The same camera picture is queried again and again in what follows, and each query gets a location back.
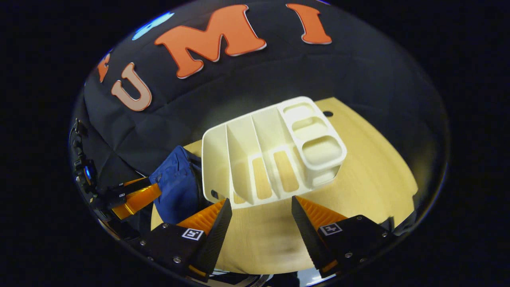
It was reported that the black backdrop cloth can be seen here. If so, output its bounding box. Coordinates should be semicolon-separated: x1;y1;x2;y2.
70;0;449;248

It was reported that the blue schoolbag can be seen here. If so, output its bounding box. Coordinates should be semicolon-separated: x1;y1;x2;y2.
148;145;214;226

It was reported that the white bookshelf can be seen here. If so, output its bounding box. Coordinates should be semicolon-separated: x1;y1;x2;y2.
201;96;347;209

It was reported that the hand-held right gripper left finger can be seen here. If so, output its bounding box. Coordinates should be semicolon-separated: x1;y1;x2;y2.
137;198;233;283

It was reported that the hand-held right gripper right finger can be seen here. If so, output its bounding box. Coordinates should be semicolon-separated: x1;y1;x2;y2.
291;195;399;279

